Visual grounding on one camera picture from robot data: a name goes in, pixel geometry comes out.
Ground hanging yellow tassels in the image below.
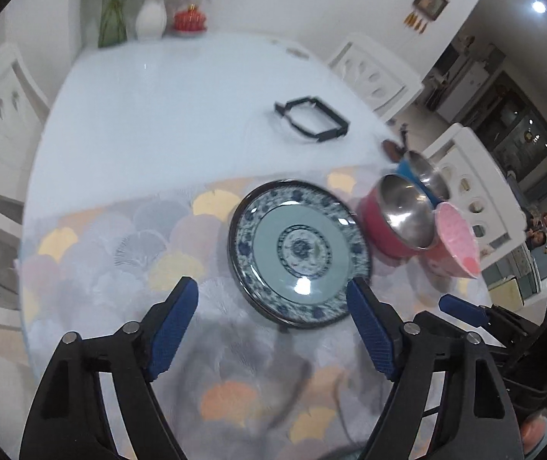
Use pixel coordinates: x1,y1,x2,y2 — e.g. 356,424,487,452
404,12,430,34

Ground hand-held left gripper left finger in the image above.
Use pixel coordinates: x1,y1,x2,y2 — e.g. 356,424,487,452
18,276,200,460

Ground red steel-lined bowl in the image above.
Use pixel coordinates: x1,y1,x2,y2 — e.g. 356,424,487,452
357,174,439,260

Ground blue and white patterned plate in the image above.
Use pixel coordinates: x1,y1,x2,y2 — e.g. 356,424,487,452
228,179,374,330

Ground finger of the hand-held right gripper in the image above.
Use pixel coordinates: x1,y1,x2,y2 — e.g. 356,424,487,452
439,294,542,352

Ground dark glass cabinet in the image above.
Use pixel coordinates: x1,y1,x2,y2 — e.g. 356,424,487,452
470,72,547,187

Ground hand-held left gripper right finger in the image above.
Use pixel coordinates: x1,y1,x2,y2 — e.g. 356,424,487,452
347,276,526,460

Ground white vase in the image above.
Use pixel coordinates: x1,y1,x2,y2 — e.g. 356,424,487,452
135,0,168,40

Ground small framed picture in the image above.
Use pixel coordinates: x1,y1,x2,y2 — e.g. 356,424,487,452
414,0,448,20

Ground glass vase with green stems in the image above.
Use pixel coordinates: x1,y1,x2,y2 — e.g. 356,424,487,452
98,0,128,49

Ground brown round stand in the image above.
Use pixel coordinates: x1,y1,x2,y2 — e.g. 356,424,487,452
381,125,411,163

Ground blue steel-lined bowl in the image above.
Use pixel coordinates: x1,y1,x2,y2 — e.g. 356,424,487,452
394,150,449,202

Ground pink bowl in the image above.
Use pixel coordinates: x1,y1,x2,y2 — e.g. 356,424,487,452
427,201,482,279

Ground person's right forearm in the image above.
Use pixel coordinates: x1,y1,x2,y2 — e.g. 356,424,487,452
520,416,547,453

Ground red lidded teacup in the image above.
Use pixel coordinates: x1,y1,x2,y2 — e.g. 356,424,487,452
174,4,207,35

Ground fan-patterned table mat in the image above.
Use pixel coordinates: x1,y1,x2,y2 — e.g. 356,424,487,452
19,168,494,460

